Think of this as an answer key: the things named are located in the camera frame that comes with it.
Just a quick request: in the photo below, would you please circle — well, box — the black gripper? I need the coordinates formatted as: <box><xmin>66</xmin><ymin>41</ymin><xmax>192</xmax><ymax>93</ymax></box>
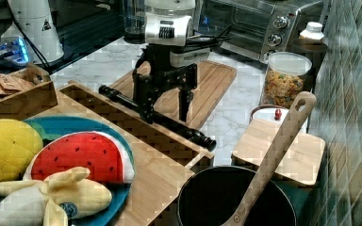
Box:
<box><xmin>132</xmin><ymin>44</ymin><xmax>197</xmax><ymax>124</ymax></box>

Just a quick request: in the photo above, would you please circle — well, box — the wooden spoon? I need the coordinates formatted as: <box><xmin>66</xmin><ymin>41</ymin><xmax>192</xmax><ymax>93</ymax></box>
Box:
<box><xmin>221</xmin><ymin>91</ymin><xmax>317</xmax><ymax>226</ymax></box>

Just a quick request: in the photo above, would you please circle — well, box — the black pot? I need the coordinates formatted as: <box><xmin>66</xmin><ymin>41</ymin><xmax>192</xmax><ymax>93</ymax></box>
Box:
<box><xmin>177</xmin><ymin>166</ymin><xmax>298</xmax><ymax>226</ymax></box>

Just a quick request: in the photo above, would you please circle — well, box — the clear cereal jar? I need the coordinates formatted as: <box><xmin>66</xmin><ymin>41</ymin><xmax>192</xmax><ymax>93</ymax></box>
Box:
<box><xmin>261</xmin><ymin>52</ymin><xmax>312</xmax><ymax>108</ymax></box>

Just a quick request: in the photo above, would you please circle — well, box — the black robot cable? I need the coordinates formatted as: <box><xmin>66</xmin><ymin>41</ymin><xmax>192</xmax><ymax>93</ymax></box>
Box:
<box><xmin>10</xmin><ymin>12</ymin><xmax>53</xmax><ymax>72</ymax></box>

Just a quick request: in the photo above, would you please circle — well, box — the teal container with wooden lid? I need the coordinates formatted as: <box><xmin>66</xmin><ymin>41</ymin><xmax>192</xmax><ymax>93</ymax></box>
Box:
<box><xmin>231</xmin><ymin>120</ymin><xmax>325</xmax><ymax>216</ymax></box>

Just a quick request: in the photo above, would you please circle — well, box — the plush yellow pineapple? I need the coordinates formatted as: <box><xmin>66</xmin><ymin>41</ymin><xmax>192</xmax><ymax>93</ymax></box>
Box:
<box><xmin>0</xmin><ymin>119</ymin><xmax>43</xmax><ymax>182</ymax></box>

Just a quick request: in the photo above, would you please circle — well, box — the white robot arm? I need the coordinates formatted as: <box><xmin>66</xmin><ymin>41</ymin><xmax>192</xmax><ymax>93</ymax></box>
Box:
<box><xmin>132</xmin><ymin>0</ymin><xmax>210</xmax><ymax>123</ymax></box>

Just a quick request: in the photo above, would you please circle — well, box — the plush peeled banana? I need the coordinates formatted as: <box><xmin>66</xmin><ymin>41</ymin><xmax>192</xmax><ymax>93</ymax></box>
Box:
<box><xmin>0</xmin><ymin>167</ymin><xmax>112</xmax><ymax>226</ymax></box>

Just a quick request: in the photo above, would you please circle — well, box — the white cap bottle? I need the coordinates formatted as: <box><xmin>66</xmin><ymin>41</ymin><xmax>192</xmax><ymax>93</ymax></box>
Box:
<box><xmin>299</xmin><ymin>22</ymin><xmax>324</xmax><ymax>41</ymax></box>

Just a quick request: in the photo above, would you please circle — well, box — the plush watermelon slice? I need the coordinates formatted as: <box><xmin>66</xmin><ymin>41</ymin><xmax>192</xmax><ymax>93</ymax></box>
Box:
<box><xmin>23</xmin><ymin>131</ymin><xmax>135</xmax><ymax>184</ymax></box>

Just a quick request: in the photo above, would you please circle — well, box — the silver toaster oven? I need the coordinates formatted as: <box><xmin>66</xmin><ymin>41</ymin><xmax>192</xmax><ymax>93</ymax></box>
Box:
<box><xmin>197</xmin><ymin>0</ymin><xmax>324</xmax><ymax>63</ymax></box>

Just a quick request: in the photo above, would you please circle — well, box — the wooden drawer box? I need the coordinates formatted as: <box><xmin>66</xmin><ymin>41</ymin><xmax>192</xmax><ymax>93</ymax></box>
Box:
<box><xmin>0</xmin><ymin>81</ymin><xmax>214</xmax><ymax>226</ymax></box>

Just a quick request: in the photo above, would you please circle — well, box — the wooden cutting board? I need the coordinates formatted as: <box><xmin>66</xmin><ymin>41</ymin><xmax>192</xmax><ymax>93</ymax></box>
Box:
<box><xmin>108</xmin><ymin>60</ymin><xmax>239</xmax><ymax>131</ymax></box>

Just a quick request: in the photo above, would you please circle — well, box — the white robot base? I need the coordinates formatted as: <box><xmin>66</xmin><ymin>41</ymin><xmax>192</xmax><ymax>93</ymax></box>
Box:
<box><xmin>1</xmin><ymin>0</ymin><xmax>64</xmax><ymax>64</ymax></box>

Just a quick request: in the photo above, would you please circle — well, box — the white lidded bowl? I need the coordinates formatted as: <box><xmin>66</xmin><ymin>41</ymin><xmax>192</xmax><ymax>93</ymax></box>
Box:
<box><xmin>249</xmin><ymin>105</ymin><xmax>298</xmax><ymax>136</ymax></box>

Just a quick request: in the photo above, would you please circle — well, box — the tea bag box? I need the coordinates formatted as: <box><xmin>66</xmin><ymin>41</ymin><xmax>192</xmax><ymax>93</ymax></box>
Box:
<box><xmin>0</xmin><ymin>73</ymin><xmax>34</xmax><ymax>95</ymax></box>

